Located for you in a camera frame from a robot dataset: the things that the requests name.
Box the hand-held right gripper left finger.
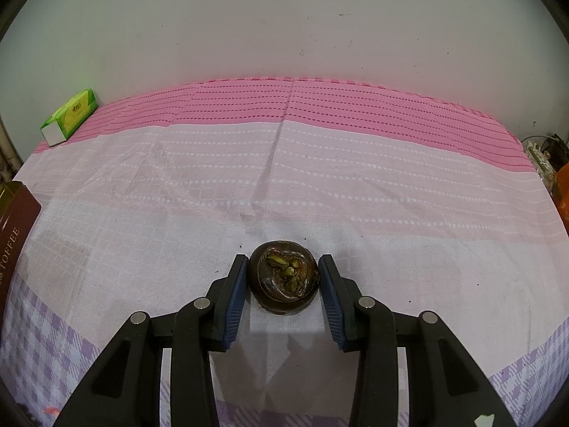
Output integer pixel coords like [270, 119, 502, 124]
[52, 254, 248, 427]

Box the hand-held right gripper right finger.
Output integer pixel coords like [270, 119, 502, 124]
[318, 254, 519, 427]

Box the small dark water chestnut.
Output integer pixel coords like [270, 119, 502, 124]
[247, 240, 320, 316]

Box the maroon and gold tin box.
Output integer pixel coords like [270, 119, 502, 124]
[0, 181, 42, 325]

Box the pink and purple checked cloth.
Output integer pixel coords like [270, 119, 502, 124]
[0, 77, 569, 427]

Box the green tissue packet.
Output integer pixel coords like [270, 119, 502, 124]
[40, 88, 99, 147]

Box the white object with cables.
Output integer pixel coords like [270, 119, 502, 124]
[522, 133, 569, 196]

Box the beige ridged frame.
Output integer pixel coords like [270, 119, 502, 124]
[0, 120, 23, 174]

